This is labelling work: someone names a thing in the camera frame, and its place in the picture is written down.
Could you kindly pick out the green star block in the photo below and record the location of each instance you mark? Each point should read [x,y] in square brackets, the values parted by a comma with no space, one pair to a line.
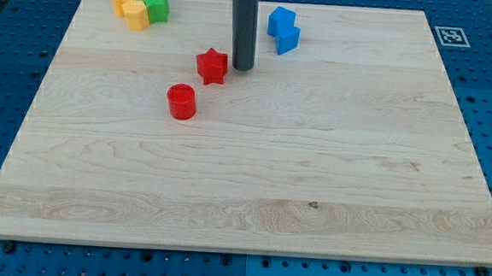
[158,10]

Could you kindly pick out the yellow hexagon block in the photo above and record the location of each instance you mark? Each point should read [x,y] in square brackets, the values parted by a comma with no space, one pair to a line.
[136,15]

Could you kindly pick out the red cylinder block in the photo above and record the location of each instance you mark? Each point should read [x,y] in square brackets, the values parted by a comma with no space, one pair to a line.
[181,100]

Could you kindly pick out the red star block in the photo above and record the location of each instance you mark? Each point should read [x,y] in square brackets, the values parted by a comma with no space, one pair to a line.
[212,66]

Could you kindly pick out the white fiducial marker tag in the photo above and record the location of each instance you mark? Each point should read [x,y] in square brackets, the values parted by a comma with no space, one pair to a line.
[450,36]

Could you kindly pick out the light wooden board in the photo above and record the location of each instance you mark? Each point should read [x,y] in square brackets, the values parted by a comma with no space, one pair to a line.
[350,147]

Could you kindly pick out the blue angular block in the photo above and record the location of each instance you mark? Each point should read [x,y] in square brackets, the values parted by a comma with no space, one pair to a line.
[286,38]

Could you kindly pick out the blue cube block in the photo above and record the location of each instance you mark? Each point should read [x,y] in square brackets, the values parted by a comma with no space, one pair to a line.
[280,17]

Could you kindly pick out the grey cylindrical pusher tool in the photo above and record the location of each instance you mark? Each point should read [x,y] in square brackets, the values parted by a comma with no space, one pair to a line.
[244,29]

